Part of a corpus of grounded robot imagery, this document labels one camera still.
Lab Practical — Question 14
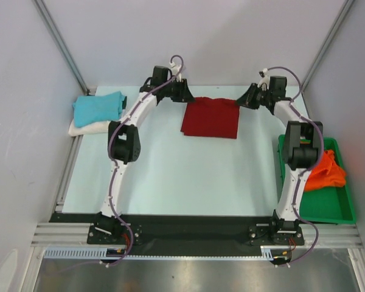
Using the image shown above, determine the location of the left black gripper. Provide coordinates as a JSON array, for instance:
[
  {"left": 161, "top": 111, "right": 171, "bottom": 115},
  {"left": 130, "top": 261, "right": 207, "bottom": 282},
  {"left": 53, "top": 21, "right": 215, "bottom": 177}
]
[{"left": 162, "top": 78, "right": 195, "bottom": 103}]

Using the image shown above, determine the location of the dark red t shirt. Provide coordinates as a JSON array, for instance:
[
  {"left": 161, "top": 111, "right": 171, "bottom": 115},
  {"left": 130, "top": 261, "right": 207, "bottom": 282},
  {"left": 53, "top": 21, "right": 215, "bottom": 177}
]
[{"left": 181, "top": 97, "right": 240, "bottom": 139}]

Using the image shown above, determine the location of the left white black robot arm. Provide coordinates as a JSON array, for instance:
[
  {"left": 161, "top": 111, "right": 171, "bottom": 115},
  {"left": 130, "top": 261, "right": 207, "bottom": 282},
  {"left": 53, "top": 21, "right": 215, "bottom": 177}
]
[{"left": 100, "top": 62, "right": 195, "bottom": 218}]

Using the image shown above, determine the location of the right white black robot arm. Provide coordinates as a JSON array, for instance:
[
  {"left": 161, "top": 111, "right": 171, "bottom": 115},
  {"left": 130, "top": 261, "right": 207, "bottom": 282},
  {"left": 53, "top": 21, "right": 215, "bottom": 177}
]
[{"left": 235, "top": 71, "right": 324, "bottom": 244}]

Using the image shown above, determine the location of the folded white t shirt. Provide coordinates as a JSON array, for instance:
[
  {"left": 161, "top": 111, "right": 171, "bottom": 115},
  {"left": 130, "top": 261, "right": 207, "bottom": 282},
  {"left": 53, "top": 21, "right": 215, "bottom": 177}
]
[{"left": 68, "top": 119, "right": 111, "bottom": 137}]

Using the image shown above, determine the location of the folded teal t shirt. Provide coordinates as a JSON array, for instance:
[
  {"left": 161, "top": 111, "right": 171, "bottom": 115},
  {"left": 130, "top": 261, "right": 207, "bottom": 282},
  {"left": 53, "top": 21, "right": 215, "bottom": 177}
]
[{"left": 72, "top": 91, "right": 127, "bottom": 128}]

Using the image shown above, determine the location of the orange t shirt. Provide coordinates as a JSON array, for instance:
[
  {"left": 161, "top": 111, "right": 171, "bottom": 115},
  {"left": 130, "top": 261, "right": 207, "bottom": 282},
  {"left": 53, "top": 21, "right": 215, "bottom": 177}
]
[{"left": 304, "top": 150, "right": 347, "bottom": 192}]

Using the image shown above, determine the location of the green plastic tray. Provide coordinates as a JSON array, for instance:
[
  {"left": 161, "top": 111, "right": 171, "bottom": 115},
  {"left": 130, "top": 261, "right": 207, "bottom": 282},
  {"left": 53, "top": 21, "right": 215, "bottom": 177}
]
[{"left": 277, "top": 134, "right": 356, "bottom": 224}]

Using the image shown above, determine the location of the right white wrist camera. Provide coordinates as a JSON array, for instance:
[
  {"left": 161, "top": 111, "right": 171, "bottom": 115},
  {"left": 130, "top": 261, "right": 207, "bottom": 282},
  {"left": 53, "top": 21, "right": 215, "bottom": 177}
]
[{"left": 258, "top": 68, "right": 270, "bottom": 89}]

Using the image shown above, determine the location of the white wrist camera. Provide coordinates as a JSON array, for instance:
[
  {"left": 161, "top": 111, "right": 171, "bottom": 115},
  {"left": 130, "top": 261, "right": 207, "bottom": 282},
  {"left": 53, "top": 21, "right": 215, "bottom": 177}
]
[
  {"left": 258, "top": 68, "right": 270, "bottom": 89},
  {"left": 170, "top": 61, "right": 184, "bottom": 82}
]

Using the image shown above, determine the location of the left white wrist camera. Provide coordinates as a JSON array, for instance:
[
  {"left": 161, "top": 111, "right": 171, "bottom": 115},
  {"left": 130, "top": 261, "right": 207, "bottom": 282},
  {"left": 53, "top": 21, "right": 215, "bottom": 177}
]
[{"left": 170, "top": 61, "right": 184, "bottom": 82}]

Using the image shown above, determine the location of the right aluminium corner post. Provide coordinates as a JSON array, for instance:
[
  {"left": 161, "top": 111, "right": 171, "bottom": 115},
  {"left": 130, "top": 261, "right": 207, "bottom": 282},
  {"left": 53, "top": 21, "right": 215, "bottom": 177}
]
[{"left": 302, "top": 0, "right": 356, "bottom": 92}]

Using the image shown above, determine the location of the aluminium corner post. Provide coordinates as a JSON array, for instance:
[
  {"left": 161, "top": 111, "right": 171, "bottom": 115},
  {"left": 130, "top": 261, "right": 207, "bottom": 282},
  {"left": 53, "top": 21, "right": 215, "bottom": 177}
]
[
  {"left": 32, "top": 0, "right": 89, "bottom": 95},
  {"left": 302, "top": 0, "right": 356, "bottom": 92}
]

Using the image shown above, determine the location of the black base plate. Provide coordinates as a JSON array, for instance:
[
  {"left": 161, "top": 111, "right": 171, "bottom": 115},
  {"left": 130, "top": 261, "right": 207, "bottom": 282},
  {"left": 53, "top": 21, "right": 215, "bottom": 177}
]
[{"left": 50, "top": 212, "right": 305, "bottom": 257}]

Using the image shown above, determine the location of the left aluminium corner post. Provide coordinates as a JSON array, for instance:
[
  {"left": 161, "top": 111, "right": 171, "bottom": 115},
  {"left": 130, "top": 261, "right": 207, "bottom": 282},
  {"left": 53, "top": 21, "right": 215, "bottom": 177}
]
[{"left": 32, "top": 0, "right": 89, "bottom": 95}]

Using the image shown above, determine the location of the aluminium frame rail front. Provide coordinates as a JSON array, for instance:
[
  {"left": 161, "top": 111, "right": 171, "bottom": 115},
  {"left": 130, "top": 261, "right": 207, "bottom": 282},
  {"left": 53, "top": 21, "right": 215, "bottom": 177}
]
[{"left": 31, "top": 223, "right": 363, "bottom": 249}]

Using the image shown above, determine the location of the left grey cable duct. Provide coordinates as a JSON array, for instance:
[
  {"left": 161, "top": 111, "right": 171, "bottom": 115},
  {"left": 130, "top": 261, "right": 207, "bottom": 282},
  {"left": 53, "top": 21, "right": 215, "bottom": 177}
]
[{"left": 44, "top": 247, "right": 126, "bottom": 260}]

